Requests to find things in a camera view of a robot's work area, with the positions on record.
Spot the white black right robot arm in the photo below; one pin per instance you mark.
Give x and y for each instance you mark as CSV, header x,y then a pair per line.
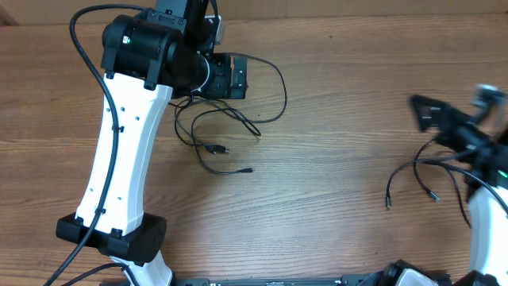
x,y
483,162

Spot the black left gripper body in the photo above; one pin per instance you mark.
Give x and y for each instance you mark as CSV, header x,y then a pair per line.
x,y
218,86

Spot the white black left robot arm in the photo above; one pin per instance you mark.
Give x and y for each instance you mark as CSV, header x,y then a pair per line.
x,y
150,56

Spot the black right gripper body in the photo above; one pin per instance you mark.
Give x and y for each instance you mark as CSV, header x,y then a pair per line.
x,y
471,138

